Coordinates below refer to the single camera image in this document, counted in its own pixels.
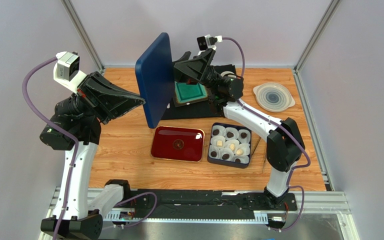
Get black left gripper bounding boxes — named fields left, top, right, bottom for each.
left=55, top=69, right=145, bottom=123

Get dark blue box lid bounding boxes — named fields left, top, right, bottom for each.
left=135, top=32, right=175, bottom=129

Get cream cube chocolate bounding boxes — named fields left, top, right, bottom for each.
left=216, top=140, right=224, bottom=147

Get dark blue box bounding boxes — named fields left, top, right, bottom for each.
left=207, top=122, right=252, bottom=169

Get white oval chocolate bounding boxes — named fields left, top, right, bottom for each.
left=235, top=148, right=244, bottom=156
left=229, top=144, right=236, bottom=151

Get metal serving tongs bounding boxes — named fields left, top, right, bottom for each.
left=249, top=138, right=266, bottom=175

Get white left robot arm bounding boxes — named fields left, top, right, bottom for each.
left=40, top=70, right=145, bottom=240

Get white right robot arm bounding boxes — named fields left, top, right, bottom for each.
left=172, top=48, right=308, bottom=209

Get red lacquer chocolate tray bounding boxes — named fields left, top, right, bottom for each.
left=150, top=126, right=205, bottom=163

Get teal square plate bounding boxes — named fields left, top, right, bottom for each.
left=173, top=82, right=208, bottom=107

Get orange ceramic mug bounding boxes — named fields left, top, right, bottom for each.
left=220, top=71, right=237, bottom=78

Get black cloth placemat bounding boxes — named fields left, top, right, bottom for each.
left=162, top=66, right=244, bottom=120

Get white paper cup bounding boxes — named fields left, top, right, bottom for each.
left=219, top=148, right=234, bottom=162
left=210, top=135, right=226, bottom=149
left=238, top=129, right=251, bottom=144
left=234, top=143, right=251, bottom=156
left=225, top=127, right=240, bottom=141
left=211, top=125, right=227, bottom=138
left=231, top=155, right=250, bottom=165
left=224, top=139, right=240, bottom=152
left=208, top=145, right=221, bottom=160

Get white round lid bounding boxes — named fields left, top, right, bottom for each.
left=253, top=82, right=296, bottom=113

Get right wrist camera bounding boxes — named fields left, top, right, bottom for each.
left=196, top=34, right=223, bottom=51

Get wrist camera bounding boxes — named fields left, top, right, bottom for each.
left=53, top=51, right=87, bottom=94
left=196, top=34, right=223, bottom=51

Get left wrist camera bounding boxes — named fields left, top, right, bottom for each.
left=53, top=51, right=87, bottom=94

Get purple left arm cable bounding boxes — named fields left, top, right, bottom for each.
left=21, top=56, right=158, bottom=240

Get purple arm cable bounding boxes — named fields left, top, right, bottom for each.
left=21, top=56, right=158, bottom=240
left=221, top=36, right=312, bottom=233

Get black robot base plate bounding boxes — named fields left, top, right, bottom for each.
left=99, top=188, right=298, bottom=221

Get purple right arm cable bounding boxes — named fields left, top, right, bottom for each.
left=221, top=36, right=312, bottom=233

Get aluminium frame rail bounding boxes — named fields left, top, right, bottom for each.
left=40, top=180, right=359, bottom=240

